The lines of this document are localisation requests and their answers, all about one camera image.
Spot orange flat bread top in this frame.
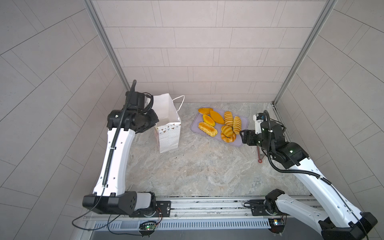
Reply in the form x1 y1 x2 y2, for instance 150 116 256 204
198 108 213 115

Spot red steel kitchen tongs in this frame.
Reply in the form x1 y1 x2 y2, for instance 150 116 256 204
257 147 265 164

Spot yellow orange oval bread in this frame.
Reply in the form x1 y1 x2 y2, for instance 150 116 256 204
203 115 216 127

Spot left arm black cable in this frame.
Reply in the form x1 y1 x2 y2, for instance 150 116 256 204
71 79 154 236

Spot lilac plastic tray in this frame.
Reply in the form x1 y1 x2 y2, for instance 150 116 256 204
191 106 249 147

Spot left circuit board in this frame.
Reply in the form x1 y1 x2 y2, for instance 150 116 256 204
139 221 158 231

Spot white cartoon paper bag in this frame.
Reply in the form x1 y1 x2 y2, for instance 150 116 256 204
152 94 185 153

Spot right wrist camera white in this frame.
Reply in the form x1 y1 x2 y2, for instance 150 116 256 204
253 113 269 135

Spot striped round bun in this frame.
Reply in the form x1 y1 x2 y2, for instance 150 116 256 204
221 125 234 138

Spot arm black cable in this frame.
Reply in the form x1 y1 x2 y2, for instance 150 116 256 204
71 79 154 236
262 109 370 240

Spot ring shaped donut bread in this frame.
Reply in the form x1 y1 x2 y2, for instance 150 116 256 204
221 133 236 143

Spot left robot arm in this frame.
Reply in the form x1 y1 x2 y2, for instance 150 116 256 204
82 90 173 216

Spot circuit board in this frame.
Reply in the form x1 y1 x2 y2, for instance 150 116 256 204
139 221 158 231
268 218 286 235

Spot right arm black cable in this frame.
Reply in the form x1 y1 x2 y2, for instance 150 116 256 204
262 109 370 240

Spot aluminium mounting rail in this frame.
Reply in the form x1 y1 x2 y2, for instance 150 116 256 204
82 195 325 223

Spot orange pointed oval bread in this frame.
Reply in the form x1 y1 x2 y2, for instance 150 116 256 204
210 110 225 125

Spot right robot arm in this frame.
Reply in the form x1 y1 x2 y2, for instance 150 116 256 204
240 112 378 240

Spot right circuit board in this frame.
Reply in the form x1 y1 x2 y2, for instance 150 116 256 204
268 218 286 235

